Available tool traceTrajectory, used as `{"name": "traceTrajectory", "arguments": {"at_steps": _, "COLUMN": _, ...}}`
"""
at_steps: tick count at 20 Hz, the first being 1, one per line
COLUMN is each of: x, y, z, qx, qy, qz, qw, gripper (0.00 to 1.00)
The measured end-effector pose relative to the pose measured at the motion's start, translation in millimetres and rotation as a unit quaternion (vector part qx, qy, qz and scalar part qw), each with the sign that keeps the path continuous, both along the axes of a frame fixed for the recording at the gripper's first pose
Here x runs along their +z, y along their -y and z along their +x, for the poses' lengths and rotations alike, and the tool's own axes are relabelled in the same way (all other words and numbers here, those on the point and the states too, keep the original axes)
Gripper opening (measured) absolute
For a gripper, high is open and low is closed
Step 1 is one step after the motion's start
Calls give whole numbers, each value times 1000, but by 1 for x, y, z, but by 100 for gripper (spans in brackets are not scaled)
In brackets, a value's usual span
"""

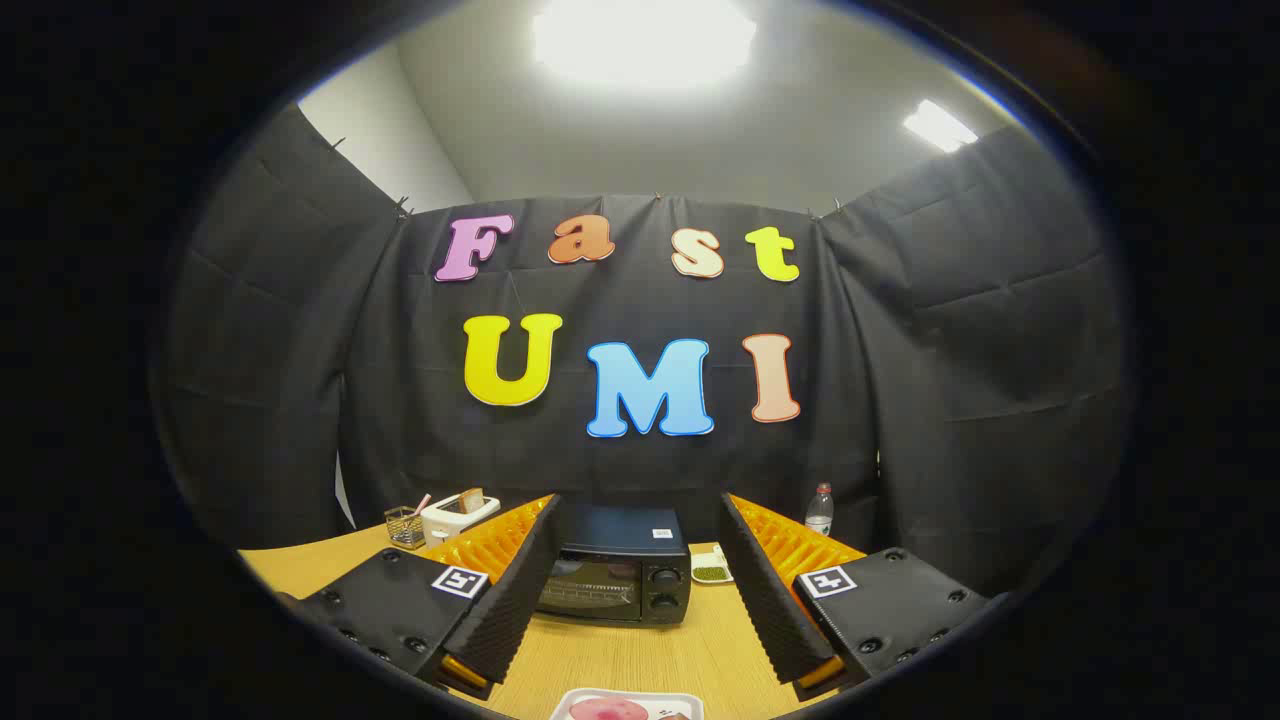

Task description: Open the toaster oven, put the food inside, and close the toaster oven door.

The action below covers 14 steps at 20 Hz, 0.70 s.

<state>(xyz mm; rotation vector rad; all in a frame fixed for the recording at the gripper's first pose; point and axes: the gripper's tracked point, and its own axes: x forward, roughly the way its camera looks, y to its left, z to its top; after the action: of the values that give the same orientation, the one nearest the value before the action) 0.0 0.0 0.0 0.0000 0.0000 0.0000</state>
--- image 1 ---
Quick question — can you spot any small ceiling light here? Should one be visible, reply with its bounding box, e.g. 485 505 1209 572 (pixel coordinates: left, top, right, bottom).
903 99 979 153

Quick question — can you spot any white square plate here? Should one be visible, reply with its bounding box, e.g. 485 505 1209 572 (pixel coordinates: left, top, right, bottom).
549 688 706 720

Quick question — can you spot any white pop-up toaster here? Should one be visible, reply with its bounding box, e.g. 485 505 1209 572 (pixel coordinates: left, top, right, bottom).
420 490 501 548

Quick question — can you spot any black backdrop cloth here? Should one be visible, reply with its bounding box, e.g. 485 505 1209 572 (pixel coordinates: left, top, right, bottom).
150 105 1136 601

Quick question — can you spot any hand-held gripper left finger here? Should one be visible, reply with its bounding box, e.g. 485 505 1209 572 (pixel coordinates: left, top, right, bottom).
275 493 564 701

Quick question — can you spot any black toaster oven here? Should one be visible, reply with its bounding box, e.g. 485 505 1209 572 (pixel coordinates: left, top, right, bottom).
535 503 693 627

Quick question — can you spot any large ceiling light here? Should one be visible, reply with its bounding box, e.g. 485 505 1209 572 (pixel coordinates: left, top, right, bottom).
533 0 758 91

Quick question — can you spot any wire mesh basket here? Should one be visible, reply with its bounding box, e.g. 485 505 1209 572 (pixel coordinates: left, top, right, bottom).
384 506 427 550

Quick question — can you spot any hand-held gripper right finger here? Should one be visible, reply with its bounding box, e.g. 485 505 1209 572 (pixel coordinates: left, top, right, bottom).
718 491 1001 701

